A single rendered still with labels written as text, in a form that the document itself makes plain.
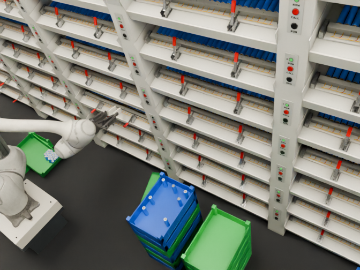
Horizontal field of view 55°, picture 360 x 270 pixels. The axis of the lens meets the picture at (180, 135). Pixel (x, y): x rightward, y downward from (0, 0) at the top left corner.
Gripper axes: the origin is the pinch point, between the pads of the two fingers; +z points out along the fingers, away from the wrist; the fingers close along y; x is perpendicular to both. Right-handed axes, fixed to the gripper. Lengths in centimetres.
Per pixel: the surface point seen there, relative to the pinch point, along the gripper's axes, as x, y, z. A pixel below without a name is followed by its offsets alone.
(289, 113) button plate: 38, 99, -10
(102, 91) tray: 10.3, -7.5, 1.1
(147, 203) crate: -26, 42, -28
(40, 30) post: 43, -37, -5
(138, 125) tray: -8.5, 12.0, 5.1
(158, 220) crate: -27, 52, -33
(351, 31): 70, 112, -11
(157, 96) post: 19.7, 32.7, 0.1
